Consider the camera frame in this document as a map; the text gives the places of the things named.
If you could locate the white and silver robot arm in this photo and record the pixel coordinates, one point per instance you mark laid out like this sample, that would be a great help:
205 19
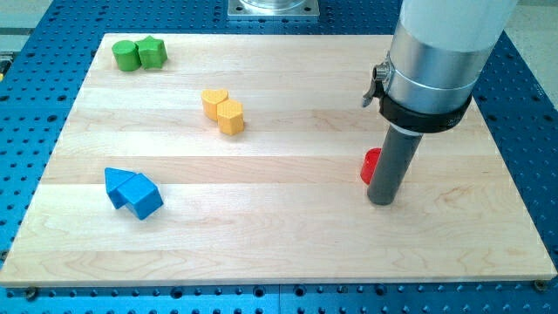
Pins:
437 54

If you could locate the yellow pentagon block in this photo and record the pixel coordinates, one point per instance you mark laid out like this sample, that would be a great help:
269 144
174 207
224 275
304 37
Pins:
230 117

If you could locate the light wooden board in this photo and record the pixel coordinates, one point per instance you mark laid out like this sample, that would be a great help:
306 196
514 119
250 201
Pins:
280 202

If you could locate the yellow heart block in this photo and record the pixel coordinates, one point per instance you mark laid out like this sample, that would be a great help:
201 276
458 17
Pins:
211 99

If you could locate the red block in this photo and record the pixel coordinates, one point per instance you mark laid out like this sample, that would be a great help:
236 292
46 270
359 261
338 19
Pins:
369 164

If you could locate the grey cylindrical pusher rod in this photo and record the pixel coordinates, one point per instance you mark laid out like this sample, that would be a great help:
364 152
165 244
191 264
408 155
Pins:
395 157

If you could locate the blue cube block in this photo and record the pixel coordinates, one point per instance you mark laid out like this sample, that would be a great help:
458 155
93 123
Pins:
140 195

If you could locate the green star block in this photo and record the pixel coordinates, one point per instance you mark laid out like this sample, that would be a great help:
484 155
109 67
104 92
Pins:
152 52

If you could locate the blue triangle block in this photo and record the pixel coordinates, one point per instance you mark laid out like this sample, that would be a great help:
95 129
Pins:
114 178

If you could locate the green cylinder block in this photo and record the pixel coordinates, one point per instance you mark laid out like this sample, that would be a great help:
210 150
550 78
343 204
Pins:
126 55

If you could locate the blue perforated metal table plate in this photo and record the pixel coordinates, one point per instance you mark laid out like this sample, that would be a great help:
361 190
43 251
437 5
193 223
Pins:
47 73

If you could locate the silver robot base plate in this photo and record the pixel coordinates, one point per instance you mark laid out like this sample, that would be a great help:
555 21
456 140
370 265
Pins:
273 8

